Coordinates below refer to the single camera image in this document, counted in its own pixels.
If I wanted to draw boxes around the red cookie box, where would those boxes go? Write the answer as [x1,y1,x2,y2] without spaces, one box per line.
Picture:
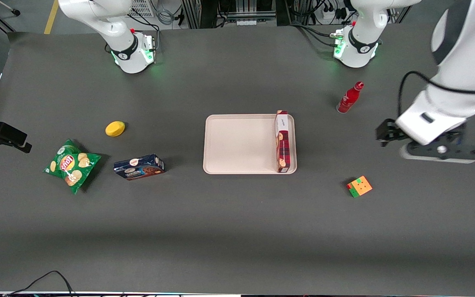
[274,110,291,173]

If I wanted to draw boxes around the dark blue cookie box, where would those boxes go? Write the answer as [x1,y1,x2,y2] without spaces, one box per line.
[113,154,166,181]

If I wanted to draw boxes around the pale pink rectangular tray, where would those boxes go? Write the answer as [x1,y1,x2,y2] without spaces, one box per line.
[203,114,298,175]

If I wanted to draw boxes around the red bottle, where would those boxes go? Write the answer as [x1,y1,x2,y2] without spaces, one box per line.
[336,81,364,114]

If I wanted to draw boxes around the orange green puzzle cube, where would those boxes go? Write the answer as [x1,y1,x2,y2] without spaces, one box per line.
[347,176,373,198]

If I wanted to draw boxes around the green Lays chips bag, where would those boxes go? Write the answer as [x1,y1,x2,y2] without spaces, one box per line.
[43,139,102,194]

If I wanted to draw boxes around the yellow lemon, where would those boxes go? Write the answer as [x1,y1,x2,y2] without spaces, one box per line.
[105,121,126,137]

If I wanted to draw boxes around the white power strip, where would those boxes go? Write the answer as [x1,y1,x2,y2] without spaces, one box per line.
[318,6,339,23]

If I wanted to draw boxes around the white mesh panel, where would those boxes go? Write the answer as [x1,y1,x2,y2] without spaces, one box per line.
[128,0,156,18]

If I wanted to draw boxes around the black equipment rack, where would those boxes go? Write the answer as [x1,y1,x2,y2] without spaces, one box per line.
[181,0,289,28]

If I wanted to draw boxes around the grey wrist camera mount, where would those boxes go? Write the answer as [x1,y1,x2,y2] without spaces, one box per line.
[400,141,475,164]

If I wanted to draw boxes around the black arm-mounted cable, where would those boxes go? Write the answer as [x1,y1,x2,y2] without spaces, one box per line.
[397,71,475,121]

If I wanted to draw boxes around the black base cable bundle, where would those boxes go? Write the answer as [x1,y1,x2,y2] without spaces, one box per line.
[128,10,160,54]
[290,23,341,47]

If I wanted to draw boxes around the black looping cable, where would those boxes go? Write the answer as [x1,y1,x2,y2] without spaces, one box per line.
[3,270,74,297]

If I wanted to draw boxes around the grey coiled cable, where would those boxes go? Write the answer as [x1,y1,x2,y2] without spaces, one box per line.
[156,7,175,26]

